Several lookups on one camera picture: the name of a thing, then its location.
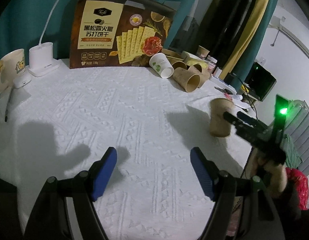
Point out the teal curtain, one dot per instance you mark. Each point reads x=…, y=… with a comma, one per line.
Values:
x=22, y=22

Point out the yellow curtain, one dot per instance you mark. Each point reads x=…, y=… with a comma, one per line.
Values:
x=248, y=32

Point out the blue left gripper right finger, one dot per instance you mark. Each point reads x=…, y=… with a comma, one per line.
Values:
x=205, y=171

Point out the black pen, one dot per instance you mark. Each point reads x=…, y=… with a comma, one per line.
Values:
x=8, y=104

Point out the white desk lamp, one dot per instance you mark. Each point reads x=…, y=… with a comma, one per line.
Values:
x=54, y=41

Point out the red sleeve forearm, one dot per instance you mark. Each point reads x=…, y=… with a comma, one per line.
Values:
x=301, y=186

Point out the small white charger case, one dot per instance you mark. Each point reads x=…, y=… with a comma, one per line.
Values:
x=22, y=80

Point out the cream cartoon mug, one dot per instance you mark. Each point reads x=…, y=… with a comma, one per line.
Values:
x=12, y=66

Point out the white paper cup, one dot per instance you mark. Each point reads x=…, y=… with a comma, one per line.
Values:
x=161, y=65

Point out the white tablecloth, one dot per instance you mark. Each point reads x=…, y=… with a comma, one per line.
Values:
x=61, y=123

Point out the brown cracker box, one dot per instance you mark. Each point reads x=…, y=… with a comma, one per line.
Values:
x=118, y=33

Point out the person's right hand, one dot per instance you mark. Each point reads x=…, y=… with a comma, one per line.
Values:
x=273, y=175

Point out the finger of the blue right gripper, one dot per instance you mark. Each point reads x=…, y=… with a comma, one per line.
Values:
x=235, y=121
x=249, y=120

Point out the upright brown paper cup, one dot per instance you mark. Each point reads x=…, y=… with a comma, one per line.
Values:
x=219, y=127

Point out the brown cup at back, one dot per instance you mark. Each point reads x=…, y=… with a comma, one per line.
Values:
x=202, y=52

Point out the yellow butter box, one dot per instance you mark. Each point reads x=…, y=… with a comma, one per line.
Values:
x=191, y=62

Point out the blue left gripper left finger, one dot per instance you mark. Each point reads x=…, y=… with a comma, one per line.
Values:
x=101, y=172

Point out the lying brown paper cup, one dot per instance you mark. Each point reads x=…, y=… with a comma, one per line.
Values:
x=188, y=80

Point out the black monitor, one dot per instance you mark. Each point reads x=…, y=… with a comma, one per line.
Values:
x=259, y=82

